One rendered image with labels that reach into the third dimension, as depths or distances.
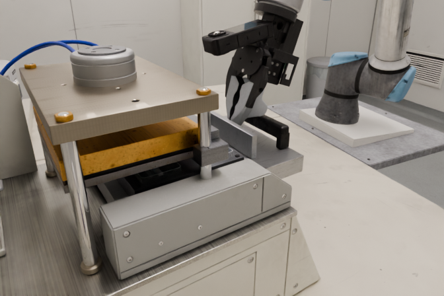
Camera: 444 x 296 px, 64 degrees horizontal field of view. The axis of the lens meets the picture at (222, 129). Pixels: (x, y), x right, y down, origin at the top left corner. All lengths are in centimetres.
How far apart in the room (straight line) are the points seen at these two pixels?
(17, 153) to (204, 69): 220
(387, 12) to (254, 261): 79
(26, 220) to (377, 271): 58
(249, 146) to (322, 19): 332
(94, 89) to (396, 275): 59
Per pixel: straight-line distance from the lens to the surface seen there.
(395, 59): 116
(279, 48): 61
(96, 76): 45
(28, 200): 60
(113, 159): 41
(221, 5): 274
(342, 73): 122
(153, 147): 42
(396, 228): 85
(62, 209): 56
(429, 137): 135
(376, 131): 126
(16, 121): 64
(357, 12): 413
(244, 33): 56
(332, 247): 75
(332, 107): 125
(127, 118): 36
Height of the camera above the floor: 123
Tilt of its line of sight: 23 degrees down
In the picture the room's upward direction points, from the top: straight up
